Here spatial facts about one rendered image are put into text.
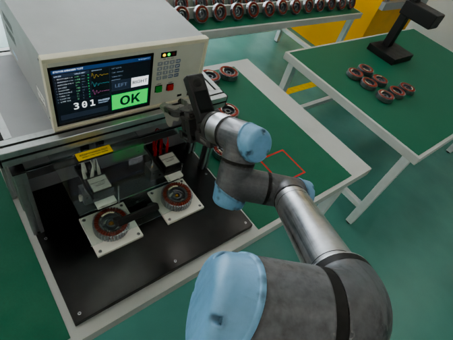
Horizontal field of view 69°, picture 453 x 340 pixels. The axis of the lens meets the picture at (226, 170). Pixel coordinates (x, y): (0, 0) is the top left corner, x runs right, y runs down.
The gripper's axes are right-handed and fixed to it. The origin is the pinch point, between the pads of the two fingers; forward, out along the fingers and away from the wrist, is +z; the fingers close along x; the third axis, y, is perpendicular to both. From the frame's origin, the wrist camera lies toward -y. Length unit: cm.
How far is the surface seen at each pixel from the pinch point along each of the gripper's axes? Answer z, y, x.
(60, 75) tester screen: 2.6, -10.9, -25.7
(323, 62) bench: 64, 19, 156
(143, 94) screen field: 6.9, -1.8, -4.9
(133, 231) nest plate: 7.4, 41.3, -15.4
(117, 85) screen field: 4.9, -5.9, -12.3
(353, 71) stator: 47, 24, 168
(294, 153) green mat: 13, 43, 69
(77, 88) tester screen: 4.4, -7.0, -22.2
